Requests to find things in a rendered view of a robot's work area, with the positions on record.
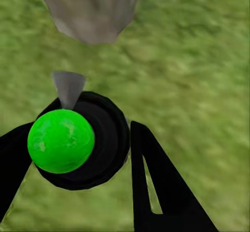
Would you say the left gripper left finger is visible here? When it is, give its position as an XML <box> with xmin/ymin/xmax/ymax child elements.
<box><xmin>0</xmin><ymin>122</ymin><xmax>34</xmax><ymax>224</ymax></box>

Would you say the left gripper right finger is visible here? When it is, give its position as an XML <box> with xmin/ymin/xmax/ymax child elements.
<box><xmin>130</xmin><ymin>121</ymin><xmax>218</xmax><ymax>232</ymax></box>

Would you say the pesticide atomizer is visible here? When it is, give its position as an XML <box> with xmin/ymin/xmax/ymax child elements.
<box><xmin>27</xmin><ymin>71</ymin><xmax>131</xmax><ymax>191</ymax></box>

